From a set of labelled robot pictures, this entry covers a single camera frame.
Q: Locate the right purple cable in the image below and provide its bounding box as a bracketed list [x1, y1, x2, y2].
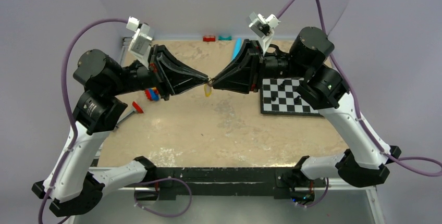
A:
[276, 0, 442, 178]

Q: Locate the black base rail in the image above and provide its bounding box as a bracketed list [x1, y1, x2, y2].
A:
[155, 167, 295, 199]

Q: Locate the black white chessboard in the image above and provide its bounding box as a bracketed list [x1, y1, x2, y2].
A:
[260, 78, 322, 117]

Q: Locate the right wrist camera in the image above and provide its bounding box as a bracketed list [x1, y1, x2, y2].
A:
[247, 12, 280, 54]

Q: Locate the yellow tag keyring with keys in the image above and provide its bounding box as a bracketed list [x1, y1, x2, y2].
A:
[203, 82, 212, 97]

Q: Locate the red tipped tool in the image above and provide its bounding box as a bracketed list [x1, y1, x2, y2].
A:
[113, 101, 144, 131]

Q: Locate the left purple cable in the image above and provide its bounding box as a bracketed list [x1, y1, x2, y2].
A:
[38, 18, 129, 224]

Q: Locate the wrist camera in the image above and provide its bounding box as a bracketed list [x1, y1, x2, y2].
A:
[247, 12, 280, 54]
[126, 17, 154, 67]

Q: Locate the blue cylinder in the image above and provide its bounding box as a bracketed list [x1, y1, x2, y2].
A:
[231, 38, 242, 60]

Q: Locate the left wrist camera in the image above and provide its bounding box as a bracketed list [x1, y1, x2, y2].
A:
[126, 17, 154, 67]

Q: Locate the teal brick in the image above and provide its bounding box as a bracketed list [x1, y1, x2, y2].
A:
[218, 35, 232, 41]

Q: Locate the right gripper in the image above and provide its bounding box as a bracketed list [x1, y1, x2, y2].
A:
[212, 40, 310, 94]

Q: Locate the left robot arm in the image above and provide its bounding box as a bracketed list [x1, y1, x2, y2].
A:
[32, 45, 208, 217]

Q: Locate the red brick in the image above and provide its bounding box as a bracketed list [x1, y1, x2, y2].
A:
[202, 35, 216, 42]

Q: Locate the colourful brick toy stack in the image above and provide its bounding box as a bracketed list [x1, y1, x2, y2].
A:
[144, 88, 160, 101]

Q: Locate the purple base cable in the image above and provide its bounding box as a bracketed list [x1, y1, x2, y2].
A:
[133, 178, 193, 217]

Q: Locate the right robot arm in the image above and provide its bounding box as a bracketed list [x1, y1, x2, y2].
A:
[210, 27, 401, 188]

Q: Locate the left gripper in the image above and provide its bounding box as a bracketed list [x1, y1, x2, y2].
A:
[106, 43, 207, 100]

